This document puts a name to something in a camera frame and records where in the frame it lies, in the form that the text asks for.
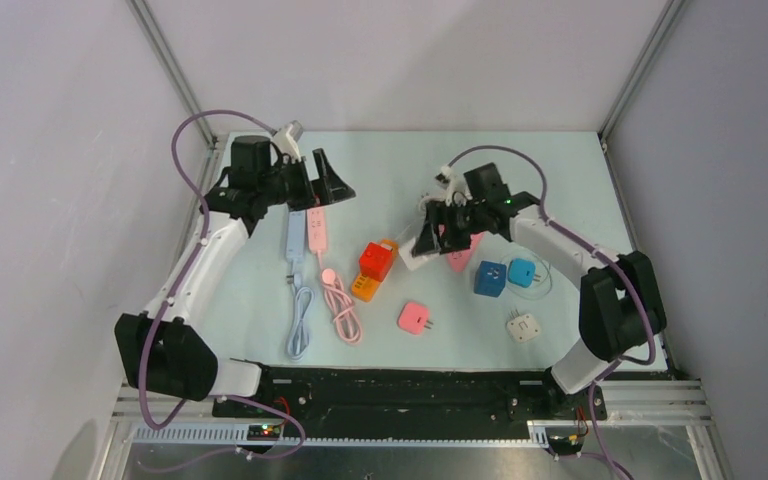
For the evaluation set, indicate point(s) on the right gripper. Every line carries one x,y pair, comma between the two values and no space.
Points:
438,213

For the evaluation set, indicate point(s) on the pink flat adapter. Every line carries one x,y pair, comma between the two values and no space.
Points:
414,318

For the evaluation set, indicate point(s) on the pink triangular power strip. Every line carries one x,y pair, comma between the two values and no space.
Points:
459,260

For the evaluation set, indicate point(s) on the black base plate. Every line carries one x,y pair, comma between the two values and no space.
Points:
413,405

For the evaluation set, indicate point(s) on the light blue flat adapter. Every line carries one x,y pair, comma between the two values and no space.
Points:
526,273

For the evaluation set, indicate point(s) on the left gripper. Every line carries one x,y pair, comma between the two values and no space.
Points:
327,189

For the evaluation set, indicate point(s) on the aluminium frame rail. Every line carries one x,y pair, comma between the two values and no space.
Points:
629,402

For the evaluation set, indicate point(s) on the dark blue cube socket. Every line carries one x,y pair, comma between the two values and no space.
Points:
490,279

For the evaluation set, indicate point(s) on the white flat adapter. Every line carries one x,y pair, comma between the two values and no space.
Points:
522,327

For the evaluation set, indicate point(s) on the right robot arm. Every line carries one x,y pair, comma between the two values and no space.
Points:
619,302

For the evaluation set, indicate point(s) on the red cube socket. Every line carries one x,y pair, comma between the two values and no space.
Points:
377,259

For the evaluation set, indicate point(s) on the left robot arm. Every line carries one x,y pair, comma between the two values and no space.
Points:
161,348

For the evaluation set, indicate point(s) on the white cube socket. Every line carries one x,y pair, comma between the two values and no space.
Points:
414,262

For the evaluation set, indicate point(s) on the orange power strip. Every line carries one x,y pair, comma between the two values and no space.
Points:
364,288

